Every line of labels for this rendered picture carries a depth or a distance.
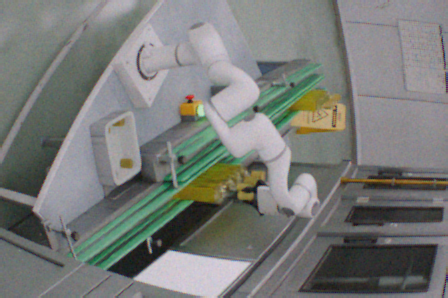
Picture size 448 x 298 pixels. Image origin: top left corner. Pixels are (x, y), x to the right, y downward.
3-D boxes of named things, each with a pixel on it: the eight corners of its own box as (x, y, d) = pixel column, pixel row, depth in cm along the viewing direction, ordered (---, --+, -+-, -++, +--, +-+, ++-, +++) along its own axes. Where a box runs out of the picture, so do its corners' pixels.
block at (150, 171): (141, 181, 202) (156, 183, 199) (137, 156, 199) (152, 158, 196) (146, 177, 205) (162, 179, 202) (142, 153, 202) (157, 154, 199)
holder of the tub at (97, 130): (103, 197, 190) (117, 200, 187) (89, 125, 181) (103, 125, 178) (127, 181, 204) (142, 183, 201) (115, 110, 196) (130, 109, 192)
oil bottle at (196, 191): (170, 198, 208) (222, 204, 198) (167, 184, 206) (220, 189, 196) (178, 192, 213) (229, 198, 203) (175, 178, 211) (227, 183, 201)
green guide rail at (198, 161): (163, 180, 203) (182, 182, 199) (163, 177, 203) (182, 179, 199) (314, 74, 347) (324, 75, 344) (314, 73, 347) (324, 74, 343)
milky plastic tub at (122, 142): (100, 184, 188) (117, 187, 184) (89, 125, 181) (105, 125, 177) (125, 167, 202) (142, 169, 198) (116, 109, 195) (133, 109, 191)
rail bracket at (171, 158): (157, 188, 200) (187, 191, 194) (149, 142, 194) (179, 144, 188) (162, 184, 202) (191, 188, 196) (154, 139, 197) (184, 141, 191)
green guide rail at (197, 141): (160, 161, 201) (179, 162, 197) (159, 158, 200) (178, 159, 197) (312, 64, 345) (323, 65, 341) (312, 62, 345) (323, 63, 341)
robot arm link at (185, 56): (182, 73, 195) (222, 67, 187) (169, 45, 187) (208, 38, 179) (192, 58, 201) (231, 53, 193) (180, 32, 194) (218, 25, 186)
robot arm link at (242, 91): (195, 74, 172) (203, 95, 161) (231, 50, 170) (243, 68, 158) (219, 103, 180) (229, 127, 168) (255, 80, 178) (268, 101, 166)
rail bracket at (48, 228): (42, 252, 151) (84, 270, 140) (27, 208, 146) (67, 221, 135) (49, 247, 155) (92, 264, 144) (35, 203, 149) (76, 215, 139)
